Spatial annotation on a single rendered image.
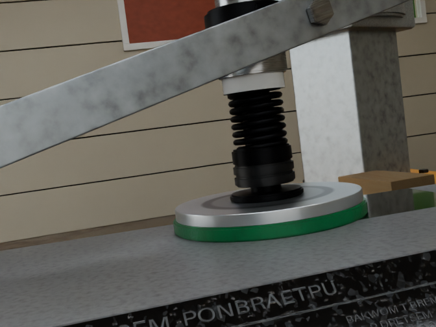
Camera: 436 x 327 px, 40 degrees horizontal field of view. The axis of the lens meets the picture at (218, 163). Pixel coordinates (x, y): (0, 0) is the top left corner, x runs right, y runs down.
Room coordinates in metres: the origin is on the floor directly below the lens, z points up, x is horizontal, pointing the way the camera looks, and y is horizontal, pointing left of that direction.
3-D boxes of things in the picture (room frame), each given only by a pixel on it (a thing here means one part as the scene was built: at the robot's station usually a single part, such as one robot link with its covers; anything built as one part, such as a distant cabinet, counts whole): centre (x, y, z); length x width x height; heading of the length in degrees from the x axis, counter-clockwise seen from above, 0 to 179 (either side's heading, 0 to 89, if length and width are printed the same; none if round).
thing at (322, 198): (0.68, -0.05, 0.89); 0.21 x 0.21 x 0.01
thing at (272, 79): (0.68, -0.05, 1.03); 0.07 x 0.07 x 0.04
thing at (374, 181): (1.23, -0.34, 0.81); 0.20 x 0.10 x 0.05; 18
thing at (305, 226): (0.68, -0.05, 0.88); 0.22 x 0.22 x 0.04
